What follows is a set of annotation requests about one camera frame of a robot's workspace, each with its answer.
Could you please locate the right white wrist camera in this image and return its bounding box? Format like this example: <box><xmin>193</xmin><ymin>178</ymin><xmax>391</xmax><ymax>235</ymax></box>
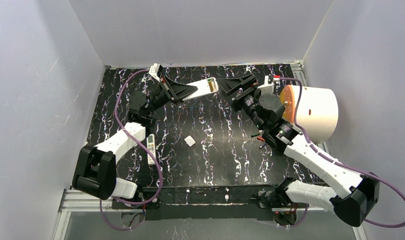
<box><xmin>258</xmin><ymin>75</ymin><xmax>281</xmax><ymax>96</ymax></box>

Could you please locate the grey remote control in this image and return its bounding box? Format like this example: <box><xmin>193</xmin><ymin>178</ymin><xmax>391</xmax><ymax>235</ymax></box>
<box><xmin>182</xmin><ymin>77</ymin><xmax>219</xmax><ymax>101</ymax></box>

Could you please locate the gold black battery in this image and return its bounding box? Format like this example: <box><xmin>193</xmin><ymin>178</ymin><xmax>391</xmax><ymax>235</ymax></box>
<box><xmin>207</xmin><ymin>78</ymin><xmax>215</xmax><ymax>92</ymax></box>

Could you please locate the slim white remote control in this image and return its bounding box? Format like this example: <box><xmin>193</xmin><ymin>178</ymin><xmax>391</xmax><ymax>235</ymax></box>
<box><xmin>146</xmin><ymin>134</ymin><xmax>157</xmax><ymax>166</ymax></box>

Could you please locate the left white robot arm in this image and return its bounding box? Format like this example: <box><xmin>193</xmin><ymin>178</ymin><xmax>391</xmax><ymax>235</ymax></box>
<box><xmin>72</xmin><ymin>76</ymin><xmax>216</xmax><ymax>204</ymax></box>

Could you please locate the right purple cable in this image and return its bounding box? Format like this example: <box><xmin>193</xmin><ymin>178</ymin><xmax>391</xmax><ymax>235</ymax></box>
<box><xmin>273</xmin><ymin>76</ymin><xmax>405</xmax><ymax>229</ymax></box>

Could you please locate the white cylindrical container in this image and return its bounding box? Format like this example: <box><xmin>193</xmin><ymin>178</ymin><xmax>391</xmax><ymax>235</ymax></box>
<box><xmin>279</xmin><ymin>85</ymin><xmax>339</xmax><ymax>144</ymax></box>

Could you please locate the purple cable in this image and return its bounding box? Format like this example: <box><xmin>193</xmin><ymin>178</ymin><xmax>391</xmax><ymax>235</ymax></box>
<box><xmin>100</xmin><ymin>68</ymin><xmax>164</xmax><ymax>231</ymax></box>
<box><xmin>273</xmin><ymin>76</ymin><xmax>405</xmax><ymax>229</ymax></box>

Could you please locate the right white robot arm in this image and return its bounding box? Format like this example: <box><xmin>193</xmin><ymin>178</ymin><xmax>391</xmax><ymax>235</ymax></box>
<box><xmin>218</xmin><ymin>74</ymin><xmax>380</xmax><ymax>227</ymax></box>

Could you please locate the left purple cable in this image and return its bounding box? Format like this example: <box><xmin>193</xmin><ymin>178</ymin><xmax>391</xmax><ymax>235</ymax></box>
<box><xmin>100</xmin><ymin>68</ymin><xmax>164</xmax><ymax>231</ymax></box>

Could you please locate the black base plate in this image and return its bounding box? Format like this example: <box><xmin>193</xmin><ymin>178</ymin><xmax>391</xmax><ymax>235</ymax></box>
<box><xmin>111</xmin><ymin>185</ymin><xmax>298</xmax><ymax>222</ymax></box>

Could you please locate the aluminium frame rail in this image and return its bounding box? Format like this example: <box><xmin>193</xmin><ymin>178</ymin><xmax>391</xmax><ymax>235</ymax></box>
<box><xmin>52</xmin><ymin>190</ymin><xmax>367</xmax><ymax>240</ymax></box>

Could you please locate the white battery cover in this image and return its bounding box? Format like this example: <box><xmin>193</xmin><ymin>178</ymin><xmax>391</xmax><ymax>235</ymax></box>
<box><xmin>184</xmin><ymin>135</ymin><xmax>196</xmax><ymax>147</ymax></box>

